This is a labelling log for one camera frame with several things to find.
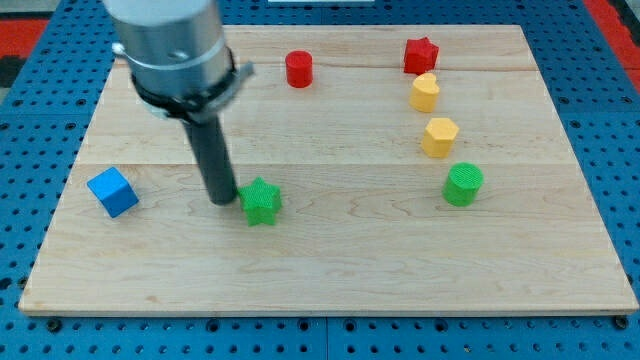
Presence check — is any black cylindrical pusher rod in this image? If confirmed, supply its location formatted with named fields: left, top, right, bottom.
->
left=183, top=115, right=237, bottom=205

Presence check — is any green star block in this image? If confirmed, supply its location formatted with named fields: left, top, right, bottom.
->
left=238, top=177, right=282, bottom=226

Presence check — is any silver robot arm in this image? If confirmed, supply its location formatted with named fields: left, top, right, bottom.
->
left=104, top=0, right=254, bottom=205

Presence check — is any red star block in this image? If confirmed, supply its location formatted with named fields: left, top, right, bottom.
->
left=403, top=37, right=440, bottom=75

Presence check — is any blue cube block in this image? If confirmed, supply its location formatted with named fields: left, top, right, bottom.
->
left=87, top=167, right=139, bottom=218

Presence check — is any red cylinder block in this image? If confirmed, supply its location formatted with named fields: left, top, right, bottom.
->
left=285, top=50, right=313, bottom=88

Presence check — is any wooden board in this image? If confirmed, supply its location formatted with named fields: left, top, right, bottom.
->
left=19, top=25, right=638, bottom=317

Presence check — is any yellow heart block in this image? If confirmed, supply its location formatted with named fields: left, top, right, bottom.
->
left=409, top=73, right=440, bottom=113

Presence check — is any yellow hexagon block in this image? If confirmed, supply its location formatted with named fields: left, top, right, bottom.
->
left=421, top=118, right=460, bottom=158

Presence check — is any green cylinder block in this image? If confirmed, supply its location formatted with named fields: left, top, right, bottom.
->
left=442, top=162, right=484, bottom=207

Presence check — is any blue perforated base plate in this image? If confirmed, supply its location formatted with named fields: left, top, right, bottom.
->
left=1, top=0, right=639, bottom=359

